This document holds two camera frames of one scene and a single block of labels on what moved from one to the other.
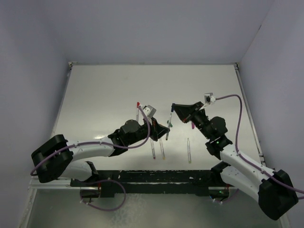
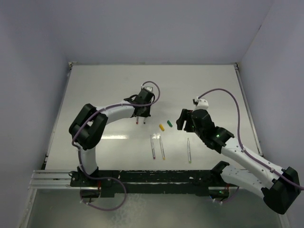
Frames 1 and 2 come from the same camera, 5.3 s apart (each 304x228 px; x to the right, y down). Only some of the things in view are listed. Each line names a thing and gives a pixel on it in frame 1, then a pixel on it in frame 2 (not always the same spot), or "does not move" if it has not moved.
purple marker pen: (153, 151) does not move
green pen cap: (170, 123) does not move
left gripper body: (153, 131) -> (146, 112)
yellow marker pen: (162, 150) does not move
